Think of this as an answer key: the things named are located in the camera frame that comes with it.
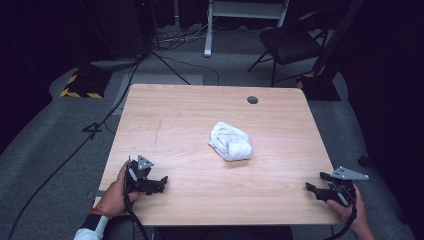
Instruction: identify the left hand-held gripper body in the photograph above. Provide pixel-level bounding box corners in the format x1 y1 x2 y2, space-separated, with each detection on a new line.
125 154 155 195

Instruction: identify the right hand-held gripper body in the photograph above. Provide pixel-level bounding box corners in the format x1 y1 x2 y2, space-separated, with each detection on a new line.
328 165 370 208

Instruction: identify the white towel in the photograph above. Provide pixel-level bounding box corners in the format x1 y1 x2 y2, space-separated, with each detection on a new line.
208 121 253 162

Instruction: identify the person's right hand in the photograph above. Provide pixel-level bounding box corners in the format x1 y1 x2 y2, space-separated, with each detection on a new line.
326 186 373 236

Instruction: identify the person's left hand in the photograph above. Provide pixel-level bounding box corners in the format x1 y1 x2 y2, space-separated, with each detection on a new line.
94 162 140 218

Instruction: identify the black straight stand leg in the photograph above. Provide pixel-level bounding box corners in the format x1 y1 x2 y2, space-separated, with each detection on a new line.
149 49 192 86

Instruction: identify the black folding chair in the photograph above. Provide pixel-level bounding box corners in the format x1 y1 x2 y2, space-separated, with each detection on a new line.
247 9 329 88

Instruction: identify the left hand-held gripper black cable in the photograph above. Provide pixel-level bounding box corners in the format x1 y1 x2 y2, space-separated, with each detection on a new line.
123 163 150 240

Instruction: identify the hand-held gripper black cable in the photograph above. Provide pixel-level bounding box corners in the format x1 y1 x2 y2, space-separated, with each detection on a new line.
123 163 150 240
331 196 358 240

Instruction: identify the right hand-held gripper black cable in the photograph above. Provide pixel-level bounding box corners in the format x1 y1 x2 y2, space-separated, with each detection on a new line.
331 196 358 240

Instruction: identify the long black floor cable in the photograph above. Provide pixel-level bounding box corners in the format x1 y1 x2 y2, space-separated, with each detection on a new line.
7 54 146 240

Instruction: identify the yellow black striped base plate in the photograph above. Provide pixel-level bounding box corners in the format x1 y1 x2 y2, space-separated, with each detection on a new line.
296 71 342 102
59 68 113 99

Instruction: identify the thin black floor cable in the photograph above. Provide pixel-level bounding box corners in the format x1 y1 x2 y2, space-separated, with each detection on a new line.
159 53 221 86

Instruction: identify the bundle of floor cables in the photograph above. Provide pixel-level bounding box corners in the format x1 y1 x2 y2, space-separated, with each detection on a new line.
152 22 216 52

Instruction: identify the black slanted stand post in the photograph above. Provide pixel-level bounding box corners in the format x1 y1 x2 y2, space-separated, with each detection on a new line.
313 0 366 79

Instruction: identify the white metal stand frame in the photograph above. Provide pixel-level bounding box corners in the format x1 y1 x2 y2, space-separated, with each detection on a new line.
203 0 290 58

